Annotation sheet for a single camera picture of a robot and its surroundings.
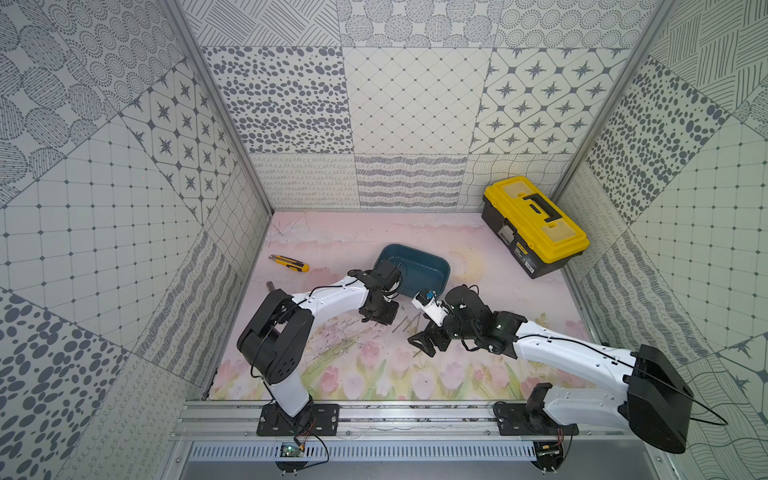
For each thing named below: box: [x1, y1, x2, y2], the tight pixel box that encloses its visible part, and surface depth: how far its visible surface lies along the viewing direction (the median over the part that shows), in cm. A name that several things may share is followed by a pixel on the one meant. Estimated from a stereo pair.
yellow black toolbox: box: [481, 176, 590, 279], surface depth 99 cm
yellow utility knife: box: [268, 254, 310, 272], surface depth 106 cm
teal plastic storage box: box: [374, 243, 451, 299], surface depth 105 cm
